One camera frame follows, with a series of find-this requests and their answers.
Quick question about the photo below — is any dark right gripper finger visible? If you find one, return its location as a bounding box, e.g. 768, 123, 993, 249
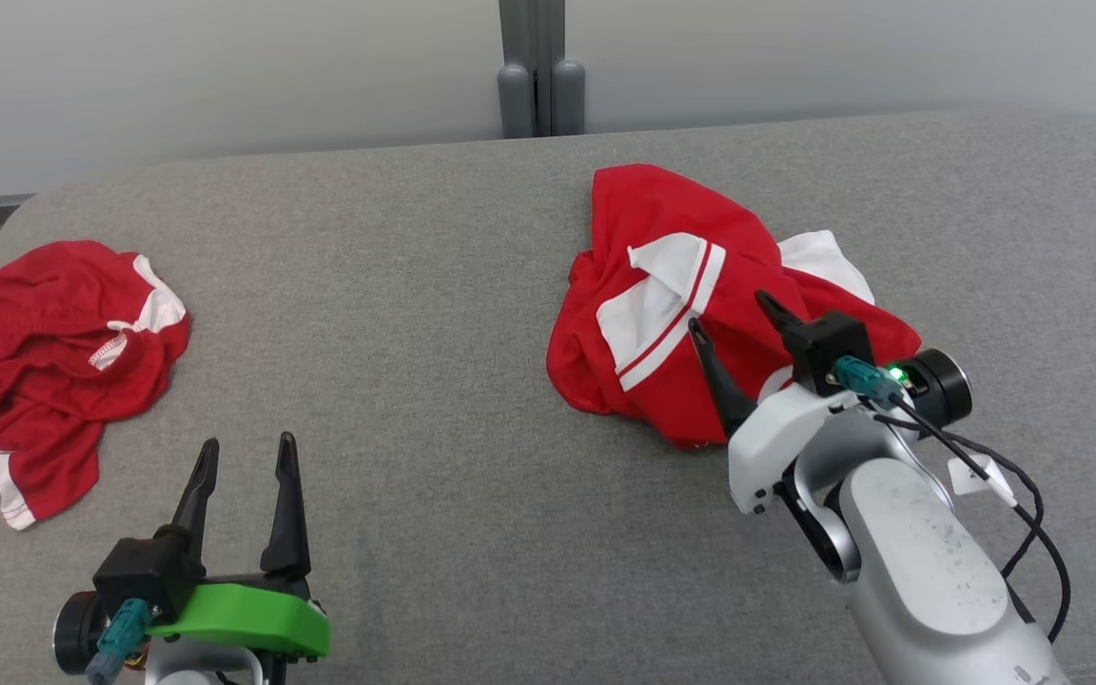
688, 318, 758, 440
754, 289, 808, 336

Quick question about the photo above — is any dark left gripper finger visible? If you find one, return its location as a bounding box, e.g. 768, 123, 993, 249
260, 432, 313, 600
170, 438, 222, 587

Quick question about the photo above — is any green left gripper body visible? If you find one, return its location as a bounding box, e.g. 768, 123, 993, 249
147, 580, 332, 661

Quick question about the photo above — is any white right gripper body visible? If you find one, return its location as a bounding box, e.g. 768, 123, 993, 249
727, 383, 858, 515

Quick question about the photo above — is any red white sports shirt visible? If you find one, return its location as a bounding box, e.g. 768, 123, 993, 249
546, 164, 923, 451

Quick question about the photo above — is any crumpled red white garment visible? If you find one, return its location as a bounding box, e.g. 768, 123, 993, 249
0, 240, 192, 531

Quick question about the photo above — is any grey fabric sofa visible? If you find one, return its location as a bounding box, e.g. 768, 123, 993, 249
0, 107, 1096, 685

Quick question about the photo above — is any teal right cable connector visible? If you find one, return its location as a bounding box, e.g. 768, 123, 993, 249
833, 355, 906, 405

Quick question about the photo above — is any teal cable connector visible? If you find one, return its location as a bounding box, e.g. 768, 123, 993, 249
87, 599, 151, 685
833, 355, 906, 405

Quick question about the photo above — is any teal left cable connector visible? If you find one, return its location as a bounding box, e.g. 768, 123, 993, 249
87, 599, 151, 685

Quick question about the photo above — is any white right cable tag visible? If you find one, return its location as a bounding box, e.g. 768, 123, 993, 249
948, 455, 1018, 507

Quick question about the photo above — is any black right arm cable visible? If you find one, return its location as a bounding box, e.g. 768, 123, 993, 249
867, 398, 1072, 646

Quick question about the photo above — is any grey partition post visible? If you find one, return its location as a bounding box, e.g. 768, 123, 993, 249
497, 0, 587, 139

